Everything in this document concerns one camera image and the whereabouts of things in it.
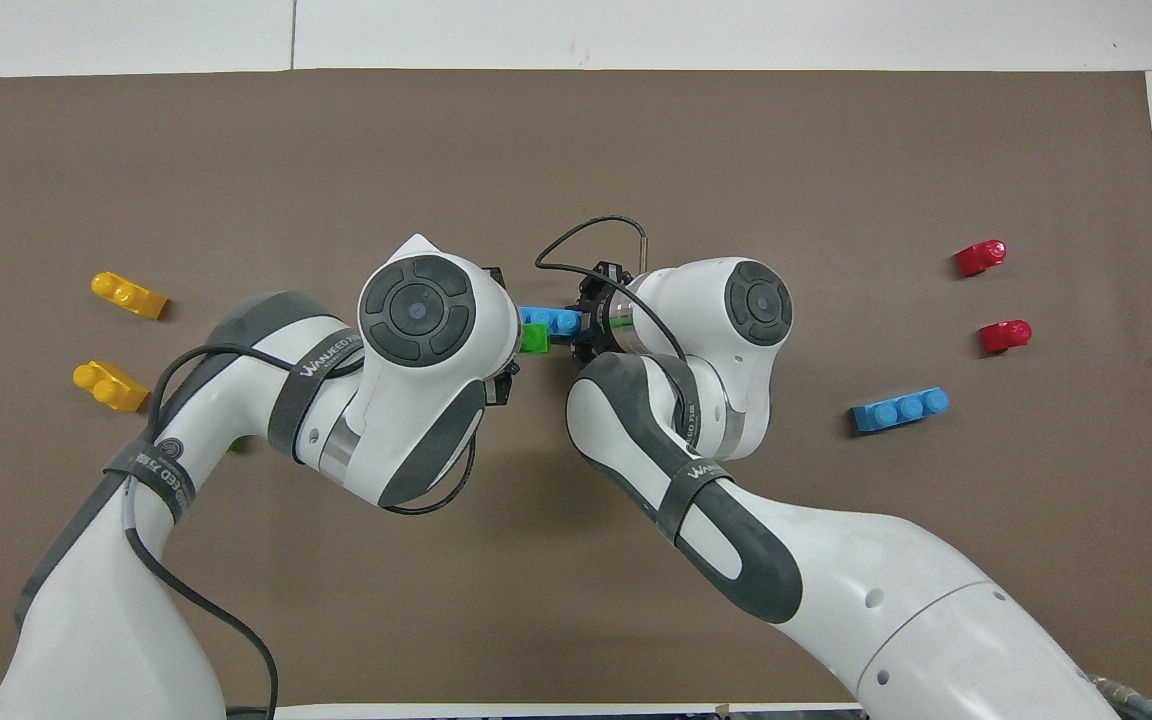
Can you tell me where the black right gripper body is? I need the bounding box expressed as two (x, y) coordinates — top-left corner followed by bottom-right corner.
(586, 280), (637, 339)

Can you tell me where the blue three-stud brick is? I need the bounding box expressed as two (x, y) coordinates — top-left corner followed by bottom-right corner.
(852, 387), (951, 434)
(517, 304), (587, 342)

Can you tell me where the brown table mat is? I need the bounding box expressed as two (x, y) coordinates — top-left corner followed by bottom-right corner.
(0, 68), (1152, 707)

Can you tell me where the yellow two-stud brick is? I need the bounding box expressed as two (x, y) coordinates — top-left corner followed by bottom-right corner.
(90, 271), (169, 320)
(72, 360), (151, 413)

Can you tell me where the red one-stud brick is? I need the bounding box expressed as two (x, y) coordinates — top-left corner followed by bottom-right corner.
(980, 319), (1034, 355)
(955, 239), (1008, 278)

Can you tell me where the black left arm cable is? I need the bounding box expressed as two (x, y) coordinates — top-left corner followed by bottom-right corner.
(123, 344), (479, 720)

